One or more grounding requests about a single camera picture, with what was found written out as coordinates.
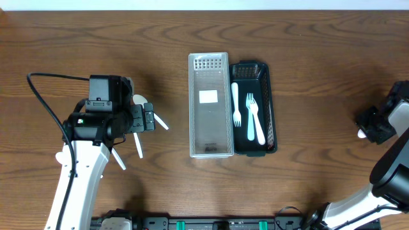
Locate black plastic mesh basket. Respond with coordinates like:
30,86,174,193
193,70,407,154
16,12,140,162
229,61,278,157

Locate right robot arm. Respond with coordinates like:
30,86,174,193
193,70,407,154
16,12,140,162
301,80,408,230

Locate left black cable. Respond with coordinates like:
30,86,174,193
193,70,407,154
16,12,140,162
25,72,91,230

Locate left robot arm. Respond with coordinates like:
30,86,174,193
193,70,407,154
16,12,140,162
45,75,155,229

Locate white label sticker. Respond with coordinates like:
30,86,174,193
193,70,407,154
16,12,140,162
199,90,218,104

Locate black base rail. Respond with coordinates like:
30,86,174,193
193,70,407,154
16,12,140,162
88,209,329,230

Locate clear plastic mesh basket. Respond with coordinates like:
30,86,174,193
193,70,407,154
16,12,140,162
189,52,234,158

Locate white plastic spoon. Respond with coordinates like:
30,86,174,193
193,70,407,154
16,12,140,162
357,129,367,139
134,133,143,158
132,95,169,130
111,148,127,171
56,151,65,165

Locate white plastic fork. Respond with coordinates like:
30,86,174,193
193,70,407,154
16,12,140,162
250,98,266,145
231,82,242,127
245,93,255,141

